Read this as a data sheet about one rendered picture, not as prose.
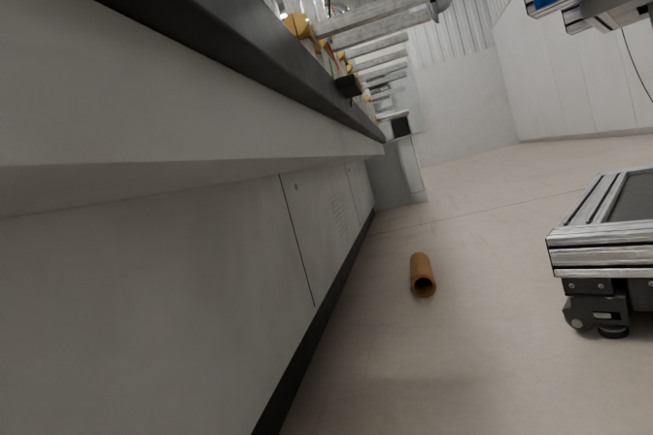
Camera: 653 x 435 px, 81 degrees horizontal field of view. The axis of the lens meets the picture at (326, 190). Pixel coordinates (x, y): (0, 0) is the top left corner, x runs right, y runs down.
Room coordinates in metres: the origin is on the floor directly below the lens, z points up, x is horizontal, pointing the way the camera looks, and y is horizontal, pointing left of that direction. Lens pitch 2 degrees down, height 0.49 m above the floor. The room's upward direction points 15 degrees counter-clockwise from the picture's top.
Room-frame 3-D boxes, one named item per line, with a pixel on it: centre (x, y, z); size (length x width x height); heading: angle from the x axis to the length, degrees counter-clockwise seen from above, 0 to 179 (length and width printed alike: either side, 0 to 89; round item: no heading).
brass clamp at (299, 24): (0.89, -0.04, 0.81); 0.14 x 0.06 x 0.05; 168
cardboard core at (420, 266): (1.40, -0.26, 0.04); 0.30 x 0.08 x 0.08; 168
